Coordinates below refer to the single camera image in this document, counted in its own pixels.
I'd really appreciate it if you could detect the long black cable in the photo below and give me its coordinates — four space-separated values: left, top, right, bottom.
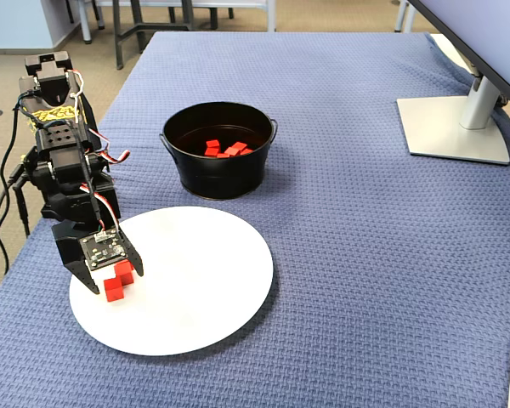
0 173 25 291

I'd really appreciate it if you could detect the black cable with plug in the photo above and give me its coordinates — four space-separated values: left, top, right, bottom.
11 178 31 238

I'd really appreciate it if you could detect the blue woven tablecloth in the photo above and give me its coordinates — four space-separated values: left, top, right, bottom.
0 31 510 408

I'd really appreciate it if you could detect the white table leg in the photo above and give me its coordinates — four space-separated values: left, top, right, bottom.
78 0 94 45
394 0 417 34

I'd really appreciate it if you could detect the thin black camera cable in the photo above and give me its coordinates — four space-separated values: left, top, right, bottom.
0 91 107 235

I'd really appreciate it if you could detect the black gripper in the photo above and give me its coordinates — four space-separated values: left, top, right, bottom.
50 218 145 296

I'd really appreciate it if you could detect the white round plate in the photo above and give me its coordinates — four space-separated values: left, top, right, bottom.
69 206 275 357

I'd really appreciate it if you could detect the silver monitor stand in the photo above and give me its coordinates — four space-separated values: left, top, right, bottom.
397 63 510 166

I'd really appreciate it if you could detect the small camera circuit board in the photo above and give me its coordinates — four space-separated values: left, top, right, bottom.
78 229 131 271

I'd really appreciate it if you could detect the white table frame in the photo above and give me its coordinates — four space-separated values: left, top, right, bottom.
96 0 277 33

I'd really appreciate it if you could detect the computer monitor screen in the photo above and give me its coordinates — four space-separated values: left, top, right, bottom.
406 0 510 105

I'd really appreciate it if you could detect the black metal bucket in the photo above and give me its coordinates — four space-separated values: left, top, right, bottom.
159 100 279 201

